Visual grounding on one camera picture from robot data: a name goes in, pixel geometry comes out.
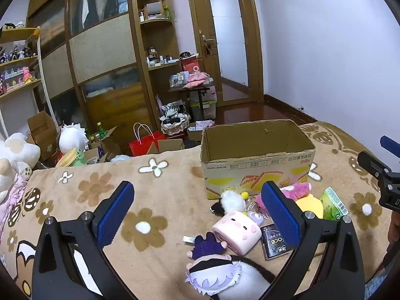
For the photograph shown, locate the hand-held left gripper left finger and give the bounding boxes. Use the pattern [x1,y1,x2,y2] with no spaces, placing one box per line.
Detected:
[31,180,136,300]

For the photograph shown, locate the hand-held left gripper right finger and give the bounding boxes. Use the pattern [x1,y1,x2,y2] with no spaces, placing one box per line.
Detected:
[261,180,366,300]

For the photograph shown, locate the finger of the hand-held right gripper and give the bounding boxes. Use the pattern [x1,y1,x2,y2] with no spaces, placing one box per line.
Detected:
[380,135,400,157]
[357,150,393,177]

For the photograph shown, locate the yellow bear plush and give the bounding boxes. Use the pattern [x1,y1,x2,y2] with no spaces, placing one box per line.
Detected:
[295,194,324,219]

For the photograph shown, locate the black packet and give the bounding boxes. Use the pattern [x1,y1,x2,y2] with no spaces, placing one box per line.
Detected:
[261,223,294,261]

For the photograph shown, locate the pink cube pig plush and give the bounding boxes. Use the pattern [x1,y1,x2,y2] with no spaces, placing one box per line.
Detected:
[212,210,262,255]

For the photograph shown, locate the white and black fluffy plush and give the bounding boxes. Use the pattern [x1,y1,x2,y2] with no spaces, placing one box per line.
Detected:
[210,189,251,216]

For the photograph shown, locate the green packet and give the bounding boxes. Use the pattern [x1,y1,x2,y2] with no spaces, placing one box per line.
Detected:
[319,187,349,221]

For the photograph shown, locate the printed cardboard box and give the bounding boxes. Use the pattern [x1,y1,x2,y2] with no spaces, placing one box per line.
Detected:
[200,119,316,200]

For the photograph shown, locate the white-haired blindfolded doll plush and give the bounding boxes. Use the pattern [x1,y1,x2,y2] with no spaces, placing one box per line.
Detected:
[183,232,243,297]

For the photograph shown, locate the clear plastic bag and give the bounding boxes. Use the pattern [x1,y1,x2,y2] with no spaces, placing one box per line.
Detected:
[245,194,272,226]

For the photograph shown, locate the pink fluffy plush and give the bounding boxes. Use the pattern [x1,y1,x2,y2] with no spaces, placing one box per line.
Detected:
[256,182,312,210]

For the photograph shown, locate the cardboard box with bottles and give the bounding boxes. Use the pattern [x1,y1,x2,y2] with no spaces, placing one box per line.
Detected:
[87,126,122,163]

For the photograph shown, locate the green frog toy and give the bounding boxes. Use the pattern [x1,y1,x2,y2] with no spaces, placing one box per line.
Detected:
[55,148,87,167]

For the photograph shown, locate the red paper bag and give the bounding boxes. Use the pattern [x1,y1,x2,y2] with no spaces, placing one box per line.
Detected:
[129,123,166,157]

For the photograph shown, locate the round white spiky-haired plush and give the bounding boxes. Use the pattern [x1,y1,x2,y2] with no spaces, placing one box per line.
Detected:
[59,122,90,155]

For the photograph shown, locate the brown cardboard box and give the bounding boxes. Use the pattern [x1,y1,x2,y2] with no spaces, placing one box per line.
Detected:
[147,138,185,155]

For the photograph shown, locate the pink cloth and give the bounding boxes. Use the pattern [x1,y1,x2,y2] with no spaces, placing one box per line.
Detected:
[0,175,29,226]

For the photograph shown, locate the wicker basket with clothes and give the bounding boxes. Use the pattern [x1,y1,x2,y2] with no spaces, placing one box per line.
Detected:
[160,112,191,136]

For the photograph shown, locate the large white plush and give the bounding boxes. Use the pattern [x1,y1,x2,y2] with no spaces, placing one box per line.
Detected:
[0,133,41,191]

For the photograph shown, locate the open cardboard box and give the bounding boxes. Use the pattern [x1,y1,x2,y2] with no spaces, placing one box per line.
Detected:
[26,111,61,163]

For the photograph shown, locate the small cardboard box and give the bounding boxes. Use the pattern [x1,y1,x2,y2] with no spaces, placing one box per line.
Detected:
[187,120,216,141]

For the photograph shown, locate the plastic storage bin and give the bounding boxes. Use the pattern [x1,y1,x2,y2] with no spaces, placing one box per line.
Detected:
[189,86,218,122]

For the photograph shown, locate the small wooden side table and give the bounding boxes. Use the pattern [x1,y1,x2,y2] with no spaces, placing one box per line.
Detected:
[169,83,216,122]

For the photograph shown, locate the white curved pole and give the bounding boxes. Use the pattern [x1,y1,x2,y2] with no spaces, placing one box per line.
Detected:
[37,39,58,122]

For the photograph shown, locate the pink packets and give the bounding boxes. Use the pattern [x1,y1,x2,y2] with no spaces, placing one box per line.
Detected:
[183,72,211,89]

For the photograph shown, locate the wooden wardrobe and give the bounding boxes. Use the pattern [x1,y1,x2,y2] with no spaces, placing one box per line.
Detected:
[26,0,157,151]

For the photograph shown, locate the red box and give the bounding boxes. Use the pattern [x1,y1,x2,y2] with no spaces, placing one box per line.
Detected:
[180,54,201,74]

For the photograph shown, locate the figurine display shelf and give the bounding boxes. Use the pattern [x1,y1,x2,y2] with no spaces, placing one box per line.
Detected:
[0,26,43,101]

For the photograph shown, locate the wooden corner shelf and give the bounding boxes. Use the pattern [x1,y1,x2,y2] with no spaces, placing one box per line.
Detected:
[134,0,188,122]

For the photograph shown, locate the wooden door with glass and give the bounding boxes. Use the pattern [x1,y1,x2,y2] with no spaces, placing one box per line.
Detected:
[184,0,265,107]

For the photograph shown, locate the wooden picture frame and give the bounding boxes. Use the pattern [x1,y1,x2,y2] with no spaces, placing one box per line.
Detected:
[145,0,163,18]

